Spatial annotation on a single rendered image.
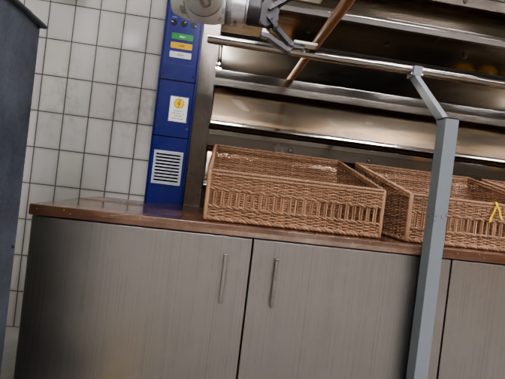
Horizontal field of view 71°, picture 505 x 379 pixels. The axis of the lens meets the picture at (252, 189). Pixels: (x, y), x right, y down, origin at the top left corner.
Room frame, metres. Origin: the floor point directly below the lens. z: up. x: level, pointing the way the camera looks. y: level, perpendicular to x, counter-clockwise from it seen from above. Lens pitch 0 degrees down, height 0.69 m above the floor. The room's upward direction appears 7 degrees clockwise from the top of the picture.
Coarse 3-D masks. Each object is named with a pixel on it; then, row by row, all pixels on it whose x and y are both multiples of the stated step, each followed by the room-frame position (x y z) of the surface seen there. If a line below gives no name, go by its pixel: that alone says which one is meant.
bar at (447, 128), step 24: (264, 48) 1.17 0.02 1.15; (408, 72) 1.22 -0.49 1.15; (432, 72) 1.22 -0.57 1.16; (432, 96) 1.11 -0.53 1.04; (456, 120) 1.00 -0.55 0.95; (432, 168) 1.03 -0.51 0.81; (432, 192) 1.01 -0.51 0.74; (432, 216) 1.00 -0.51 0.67; (432, 240) 0.99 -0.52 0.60; (432, 264) 0.99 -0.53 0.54; (432, 288) 0.99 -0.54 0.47; (432, 312) 1.00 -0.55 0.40; (408, 360) 1.03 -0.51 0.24
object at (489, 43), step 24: (288, 24) 1.48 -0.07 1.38; (312, 24) 1.47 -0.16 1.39; (360, 24) 1.44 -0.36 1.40; (384, 24) 1.44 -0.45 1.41; (336, 48) 1.61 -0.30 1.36; (360, 48) 1.59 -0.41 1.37; (384, 48) 1.58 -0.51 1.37; (408, 48) 1.56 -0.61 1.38; (432, 48) 1.54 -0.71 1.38; (456, 48) 1.53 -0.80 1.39; (480, 48) 1.51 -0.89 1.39; (504, 48) 1.50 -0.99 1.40; (480, 72) 1.68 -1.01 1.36; (504, 72) 1.66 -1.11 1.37
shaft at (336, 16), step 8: (344, 0) 0.89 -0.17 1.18; (352, 0) 0.87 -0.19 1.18; (336, 8) 0.94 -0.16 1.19; (344, 8) 0.91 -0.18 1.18; (336, 16) 0.96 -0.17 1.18; (328, 24) 1.02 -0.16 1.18; (336, 24) 1.01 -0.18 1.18; (320, 32) 1.09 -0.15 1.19; (328, 32) 1.06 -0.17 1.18; (320, 40) 1.12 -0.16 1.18; (304, 64) 1.35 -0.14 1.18; (296, 72) 1.45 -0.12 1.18
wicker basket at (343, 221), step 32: (224, 160) 1.48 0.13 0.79; (256, 160) 1.50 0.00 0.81; (288, 160) 1.52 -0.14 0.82; (320, 160) 1.54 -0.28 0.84; (224, 192) 1.04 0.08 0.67; (256, 192) 1.05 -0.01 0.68; (288, 192) 1.06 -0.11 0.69; (320, 192) 1.07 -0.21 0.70; (352, 192) 1.08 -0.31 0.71; (384, 192) 1.09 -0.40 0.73; (256, 224) 1.05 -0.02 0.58; (288, 224) 1.06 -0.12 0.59; (320, 224) 1.07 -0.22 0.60; (352, 224) 1.08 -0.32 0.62
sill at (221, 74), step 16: (240, 80) 1.54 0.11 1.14; (256, 80) 1.54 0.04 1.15; (272, 80) 1.55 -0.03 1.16; (288, 80) 1.56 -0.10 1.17; (352, 96) 1.58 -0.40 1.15; (368, 96) 1.59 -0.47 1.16; (384, 96) 1.60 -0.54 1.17; (400, 96) 1.60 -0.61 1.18; (464, 112) 1.63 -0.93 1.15; (480, 112) 1.64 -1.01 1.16; (496, 112) 1.65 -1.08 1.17
